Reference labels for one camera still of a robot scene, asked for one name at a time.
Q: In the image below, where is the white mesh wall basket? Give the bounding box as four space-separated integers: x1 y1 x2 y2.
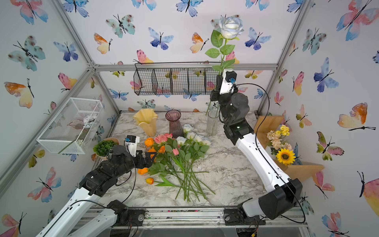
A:
37 97 103 155

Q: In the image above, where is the potted green succulent plant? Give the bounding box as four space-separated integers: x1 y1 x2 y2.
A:
93 137 120 160

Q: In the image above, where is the sunflower bouquet in vase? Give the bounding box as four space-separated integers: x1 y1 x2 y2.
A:
266 125 296 166

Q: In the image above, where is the black wire wall basket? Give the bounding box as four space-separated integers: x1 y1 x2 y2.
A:
133 62 219 96

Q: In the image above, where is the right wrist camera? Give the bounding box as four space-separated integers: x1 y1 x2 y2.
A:
220 69 237 95

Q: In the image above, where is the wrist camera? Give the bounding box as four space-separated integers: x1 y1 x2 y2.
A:
220 69 237 95
124 135 140 157

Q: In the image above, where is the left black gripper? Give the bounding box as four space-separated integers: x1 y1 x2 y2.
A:
114 149 157 179

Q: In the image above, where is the orange ranunculus flower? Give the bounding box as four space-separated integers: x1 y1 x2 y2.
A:
137 168 149 175

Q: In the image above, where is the clear glass vase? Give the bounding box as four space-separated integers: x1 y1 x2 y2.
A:
206 109 219 136

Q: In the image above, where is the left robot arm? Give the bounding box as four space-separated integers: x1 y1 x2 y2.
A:
37 145 157 237

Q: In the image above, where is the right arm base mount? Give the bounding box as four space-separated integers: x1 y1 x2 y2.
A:
223 208 266 226

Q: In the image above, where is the orange rose flower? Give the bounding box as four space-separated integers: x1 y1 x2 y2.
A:
145 137 155 148

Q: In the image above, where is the wooden corner shelf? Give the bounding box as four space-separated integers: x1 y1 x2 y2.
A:
254 116 324 182

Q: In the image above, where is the pink tulip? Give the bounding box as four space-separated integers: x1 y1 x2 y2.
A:
172 148 180 157

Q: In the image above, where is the pink rose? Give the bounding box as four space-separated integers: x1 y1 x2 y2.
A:
154 133 173 144

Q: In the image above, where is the orange tulip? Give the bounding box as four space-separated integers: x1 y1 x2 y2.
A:
146 177 176 187

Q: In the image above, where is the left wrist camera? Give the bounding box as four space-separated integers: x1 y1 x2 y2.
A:
124 135 140 157

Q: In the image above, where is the orange carnation flower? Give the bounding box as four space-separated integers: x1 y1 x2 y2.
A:
158 145 165 154

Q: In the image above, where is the yellow ruffled vase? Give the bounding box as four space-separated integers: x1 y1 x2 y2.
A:
133 109 159 137

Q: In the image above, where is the purple glass vase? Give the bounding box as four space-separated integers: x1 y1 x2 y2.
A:
165 110 184 138

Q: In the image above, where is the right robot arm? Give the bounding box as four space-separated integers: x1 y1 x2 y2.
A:
210 71 303 220

